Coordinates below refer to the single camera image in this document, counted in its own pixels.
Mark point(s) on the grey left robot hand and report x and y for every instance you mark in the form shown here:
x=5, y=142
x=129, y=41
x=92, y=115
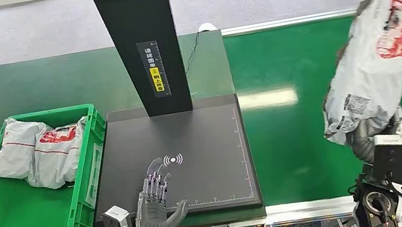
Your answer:
x=153, y=220

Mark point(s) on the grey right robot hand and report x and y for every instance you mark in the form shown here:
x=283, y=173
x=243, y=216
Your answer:
x=361, y=141

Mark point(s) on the white package with red print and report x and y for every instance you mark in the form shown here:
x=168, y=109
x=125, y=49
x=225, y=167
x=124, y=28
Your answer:
x=377, y=66

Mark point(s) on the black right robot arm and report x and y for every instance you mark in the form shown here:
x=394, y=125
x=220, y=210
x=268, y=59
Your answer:
x=376, y=206

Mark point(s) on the green conveyor belt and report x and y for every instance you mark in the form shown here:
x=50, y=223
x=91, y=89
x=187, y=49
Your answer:
x=310, y=131

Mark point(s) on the black inbound scanner machine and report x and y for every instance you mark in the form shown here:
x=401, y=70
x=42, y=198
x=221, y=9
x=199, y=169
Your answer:
x=177, y=165

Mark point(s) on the clear label holder on box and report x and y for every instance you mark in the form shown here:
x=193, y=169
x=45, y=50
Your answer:
x=93, y=175

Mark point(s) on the white package with red label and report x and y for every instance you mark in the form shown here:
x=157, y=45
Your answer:
x=55, y=157

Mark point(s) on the green plastic delivery box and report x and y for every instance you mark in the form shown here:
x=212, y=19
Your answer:
x=18, y=216

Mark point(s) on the white package with red stripe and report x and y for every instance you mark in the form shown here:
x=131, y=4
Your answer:
x=15, y=150

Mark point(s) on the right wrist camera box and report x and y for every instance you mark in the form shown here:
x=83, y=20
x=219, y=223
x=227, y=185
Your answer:
x=390, y=158

